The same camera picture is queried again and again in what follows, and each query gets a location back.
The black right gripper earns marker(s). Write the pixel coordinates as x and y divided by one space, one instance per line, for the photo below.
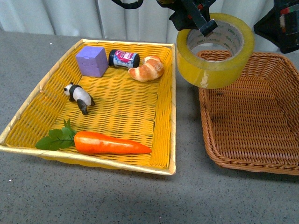
191 14

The yellow packing tape roll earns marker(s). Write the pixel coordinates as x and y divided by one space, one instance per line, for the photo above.
233 34

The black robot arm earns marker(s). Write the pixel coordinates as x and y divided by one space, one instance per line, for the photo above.
280 25

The brown wicker basket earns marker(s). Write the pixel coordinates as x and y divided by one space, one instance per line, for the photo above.
253 124

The yellow woven basket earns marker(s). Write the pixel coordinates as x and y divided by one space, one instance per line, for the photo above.
124 108

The toy croissant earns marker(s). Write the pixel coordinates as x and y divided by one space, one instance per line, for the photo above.
151 69

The small black-lidded jar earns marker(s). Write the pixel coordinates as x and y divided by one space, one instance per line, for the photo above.
120 58

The white pleated curtain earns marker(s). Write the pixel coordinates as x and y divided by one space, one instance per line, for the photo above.
100 19

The purple foam cube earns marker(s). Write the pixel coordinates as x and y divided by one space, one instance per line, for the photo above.
92 61

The toy panda figurine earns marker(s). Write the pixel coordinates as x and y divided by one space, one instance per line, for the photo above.
77 94

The orange toy carrot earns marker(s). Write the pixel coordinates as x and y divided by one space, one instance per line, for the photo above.
87 142

